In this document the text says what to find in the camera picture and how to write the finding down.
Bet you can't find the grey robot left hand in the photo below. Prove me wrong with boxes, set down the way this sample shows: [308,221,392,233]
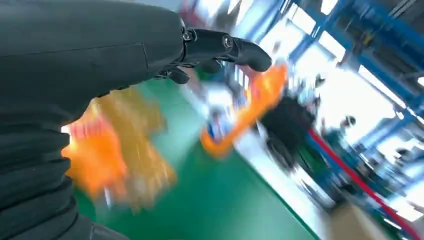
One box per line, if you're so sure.
[0,0,273,133]

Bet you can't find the orange plastic bottle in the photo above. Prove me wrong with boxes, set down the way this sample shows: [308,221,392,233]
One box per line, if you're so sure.
[61,99,128,201]
[200,62,289,160]

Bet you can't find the yellow plastic sheet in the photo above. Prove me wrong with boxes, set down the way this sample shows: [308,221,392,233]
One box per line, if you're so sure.
[89,87,178,213]

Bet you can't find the green table mat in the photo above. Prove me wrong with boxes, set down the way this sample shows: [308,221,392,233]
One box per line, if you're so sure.
[74,77,321,240]

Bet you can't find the red pole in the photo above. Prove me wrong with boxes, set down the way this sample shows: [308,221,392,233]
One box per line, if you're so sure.
[308,127,422,240]

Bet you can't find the blue metal rack frame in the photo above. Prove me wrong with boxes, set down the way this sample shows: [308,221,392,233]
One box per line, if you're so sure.
[281,0,424,240]

